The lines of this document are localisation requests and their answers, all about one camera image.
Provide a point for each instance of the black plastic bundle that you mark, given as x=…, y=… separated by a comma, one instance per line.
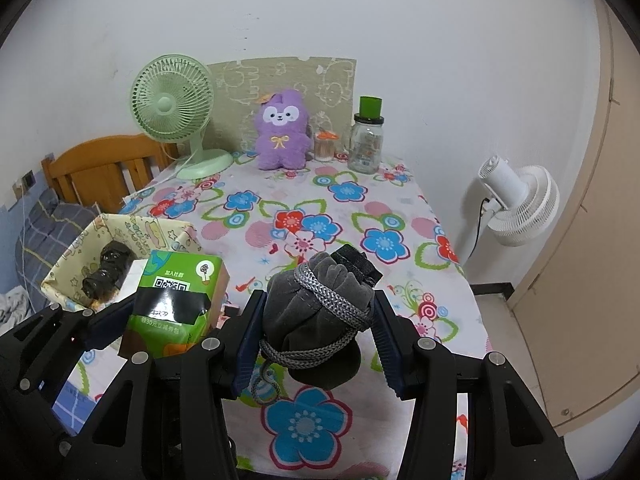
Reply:
x=103, y=283

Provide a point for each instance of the toothpick jar orange lid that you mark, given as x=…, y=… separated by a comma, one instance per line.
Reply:
x=325, y=145

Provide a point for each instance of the green desk fan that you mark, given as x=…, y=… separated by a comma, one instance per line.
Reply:
x=171, y=100

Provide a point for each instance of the blue plaid pillow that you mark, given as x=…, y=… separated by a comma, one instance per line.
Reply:
x=48, y=229

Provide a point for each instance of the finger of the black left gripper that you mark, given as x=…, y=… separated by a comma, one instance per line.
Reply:
x=37, y=356

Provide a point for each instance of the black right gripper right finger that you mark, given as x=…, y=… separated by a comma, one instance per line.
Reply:
x=509, y=436

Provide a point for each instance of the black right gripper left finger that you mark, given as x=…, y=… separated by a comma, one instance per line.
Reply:
x=163, y=419

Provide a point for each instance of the glass jar green lid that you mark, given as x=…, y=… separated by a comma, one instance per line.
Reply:
x=364, y=146

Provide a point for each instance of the wooden chair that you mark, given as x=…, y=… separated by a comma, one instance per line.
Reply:
x=103, y=171

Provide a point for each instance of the yellow cartoon fabric storage box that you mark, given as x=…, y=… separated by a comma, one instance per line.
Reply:
x=62, y=285

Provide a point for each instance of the white desk fan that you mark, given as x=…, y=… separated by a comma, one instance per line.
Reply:
x=522, y=202

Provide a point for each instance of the purple plush toy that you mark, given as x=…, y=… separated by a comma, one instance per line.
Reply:
x=282, y=138

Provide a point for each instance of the green tissue pack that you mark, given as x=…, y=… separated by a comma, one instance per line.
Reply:
x=177, y=303

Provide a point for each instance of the floral tablecloth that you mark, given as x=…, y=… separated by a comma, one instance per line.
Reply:
x=264, y=222

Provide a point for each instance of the white crumpled cloth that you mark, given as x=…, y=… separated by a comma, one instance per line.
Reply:
x=15, y=307

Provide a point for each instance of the beige patterned cardboard panel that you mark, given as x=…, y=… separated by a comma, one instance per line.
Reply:
x=327, y=86

